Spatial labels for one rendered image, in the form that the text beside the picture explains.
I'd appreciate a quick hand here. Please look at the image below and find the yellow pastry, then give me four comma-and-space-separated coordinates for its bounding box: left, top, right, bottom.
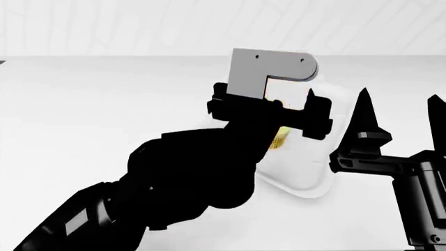
268, 125, 292, 151

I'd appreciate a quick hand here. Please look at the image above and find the grey L-shaped bracket plate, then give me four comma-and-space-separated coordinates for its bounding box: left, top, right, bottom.
226, 47, 320, 100

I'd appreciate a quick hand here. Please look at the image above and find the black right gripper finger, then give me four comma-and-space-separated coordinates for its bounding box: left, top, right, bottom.
427, 93, 446, 153
339, 86, 393, 157

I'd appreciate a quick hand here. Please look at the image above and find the white tray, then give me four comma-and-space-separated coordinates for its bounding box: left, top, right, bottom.
256, 74, 353, 201

